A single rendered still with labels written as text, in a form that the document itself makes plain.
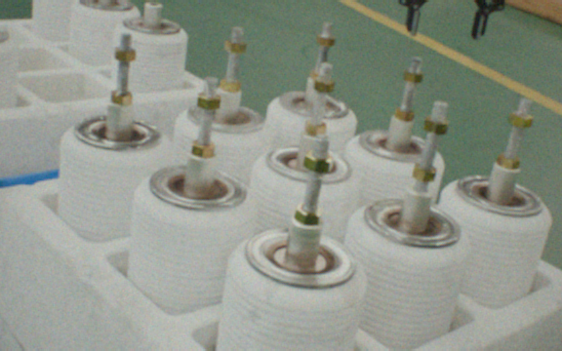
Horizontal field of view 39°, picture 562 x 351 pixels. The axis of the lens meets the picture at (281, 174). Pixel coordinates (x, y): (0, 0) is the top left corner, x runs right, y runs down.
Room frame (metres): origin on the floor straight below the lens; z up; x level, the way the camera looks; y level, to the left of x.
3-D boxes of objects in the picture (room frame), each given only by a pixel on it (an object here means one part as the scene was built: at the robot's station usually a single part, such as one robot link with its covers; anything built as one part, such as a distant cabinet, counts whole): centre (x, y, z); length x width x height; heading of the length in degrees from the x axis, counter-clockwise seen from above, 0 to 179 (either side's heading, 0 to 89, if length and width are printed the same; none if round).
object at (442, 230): (0.56, -0.11, 0.25); 0.08 x 0.08 x 0.01
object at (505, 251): (0.64, -0.19, 0.16); 0.10 x 0.10 x 0.18
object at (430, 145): (0.56, -0.11, 0.31); 0.01 x 0.01 x 0.08; 81
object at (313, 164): (0.47, -0.02, 0.32); 0.02 x 0.02 x 0.01; 47
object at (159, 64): (1.03, 0.20, 0.16); 0.10 x 0.10 x 0.18
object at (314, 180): (0.47, -0.02, 0.30); 0.01 x 0.01 x 0.08; 47
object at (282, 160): (0.64, -0.02, 0.25); 0.08 x 0.08 x 0.01
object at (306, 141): (0.64, -0.02, 0.26); 0.02 x 0.02 x 0.03
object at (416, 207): (0.56, -0.11, 0.26); 0.02 x 0.02 x 0.03
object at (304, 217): (0.47, -0.02, 0.29); 0.02 x 0.02 x 0.01; 47
